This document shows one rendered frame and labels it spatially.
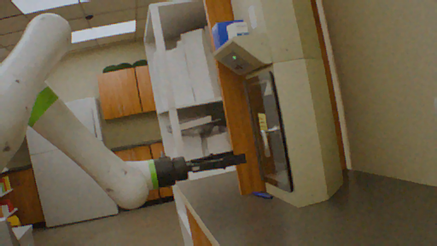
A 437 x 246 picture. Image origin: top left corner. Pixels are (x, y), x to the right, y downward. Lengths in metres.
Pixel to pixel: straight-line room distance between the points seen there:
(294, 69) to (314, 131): 0.21
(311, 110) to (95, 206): 5.18
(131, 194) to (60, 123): 0.26
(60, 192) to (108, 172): 5.20
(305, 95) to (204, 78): 1.29
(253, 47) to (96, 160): 0.58
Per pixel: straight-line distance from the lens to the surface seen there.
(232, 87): 1.62
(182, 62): 2.63
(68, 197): 6.26
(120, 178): 1.08
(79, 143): 1.07
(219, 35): 1.44
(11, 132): 0.66
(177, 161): 1.24
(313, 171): 1.33
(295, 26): 1.33
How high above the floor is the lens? 1.31
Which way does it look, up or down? 3 degrees down
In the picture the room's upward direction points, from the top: 11 degrees counter-clockwise
